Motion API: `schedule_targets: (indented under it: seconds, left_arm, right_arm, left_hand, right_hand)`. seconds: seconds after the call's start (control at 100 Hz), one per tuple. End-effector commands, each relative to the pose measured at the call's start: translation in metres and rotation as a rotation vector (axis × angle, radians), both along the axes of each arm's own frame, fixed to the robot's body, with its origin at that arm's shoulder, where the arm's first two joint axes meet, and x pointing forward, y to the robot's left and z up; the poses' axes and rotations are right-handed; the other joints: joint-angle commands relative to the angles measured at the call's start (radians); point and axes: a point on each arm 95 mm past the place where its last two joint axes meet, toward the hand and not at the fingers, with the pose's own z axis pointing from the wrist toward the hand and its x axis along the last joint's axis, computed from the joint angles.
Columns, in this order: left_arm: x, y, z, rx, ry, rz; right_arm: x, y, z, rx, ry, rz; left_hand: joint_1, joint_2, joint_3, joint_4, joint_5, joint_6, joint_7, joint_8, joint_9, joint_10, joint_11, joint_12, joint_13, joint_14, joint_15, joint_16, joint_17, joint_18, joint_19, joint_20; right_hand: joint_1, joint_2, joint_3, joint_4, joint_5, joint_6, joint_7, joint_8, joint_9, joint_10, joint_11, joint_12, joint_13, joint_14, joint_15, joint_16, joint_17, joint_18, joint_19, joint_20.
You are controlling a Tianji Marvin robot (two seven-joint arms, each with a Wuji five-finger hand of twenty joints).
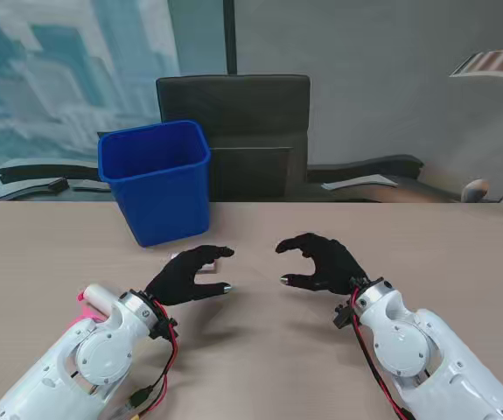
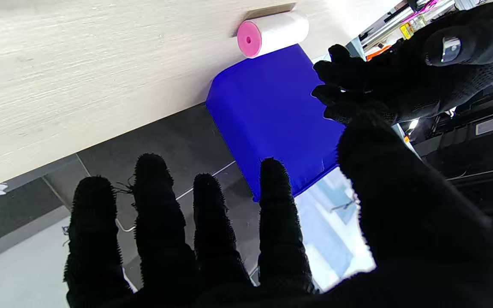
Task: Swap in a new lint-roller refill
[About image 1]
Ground white paper sheet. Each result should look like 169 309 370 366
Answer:
320 173 399 192

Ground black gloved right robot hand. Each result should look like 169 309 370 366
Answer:
275 233 371 297

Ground dark curved low platform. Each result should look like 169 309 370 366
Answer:
0 157 103 200
306 153 466 202

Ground round beige knob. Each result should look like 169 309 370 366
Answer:
460 178 491 203

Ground red black left arm cables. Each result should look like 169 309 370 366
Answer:
119 301 180 420

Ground used white lint roll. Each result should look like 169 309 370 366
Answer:
83 283 123 317

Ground blue plastic bin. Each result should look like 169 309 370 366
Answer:
97 120 212 249

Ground red black arm cables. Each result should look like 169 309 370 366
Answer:
119 301 180 420
349 288 415 420

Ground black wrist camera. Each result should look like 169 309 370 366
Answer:
332 301 358 332
148 314 178 340

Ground black office chair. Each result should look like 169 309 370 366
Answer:
155 73 311 203

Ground new white lint refill roll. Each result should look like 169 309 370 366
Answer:
170 252 220 275

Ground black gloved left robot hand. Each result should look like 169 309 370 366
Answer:
144 244 236 307

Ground curved wooden shelf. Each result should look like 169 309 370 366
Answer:
448 49 503 84

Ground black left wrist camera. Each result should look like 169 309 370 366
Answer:
148 314 178 340

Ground black window post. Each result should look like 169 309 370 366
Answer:
223 0 238 75

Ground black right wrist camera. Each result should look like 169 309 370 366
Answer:
332 301 358 332

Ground grey paper sheet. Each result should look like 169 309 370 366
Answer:
71 179 112 193

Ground pink lint roller handle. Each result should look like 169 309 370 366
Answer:
77 290 104 327

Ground red black right arm cables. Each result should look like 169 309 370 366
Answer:
349 288 415 420

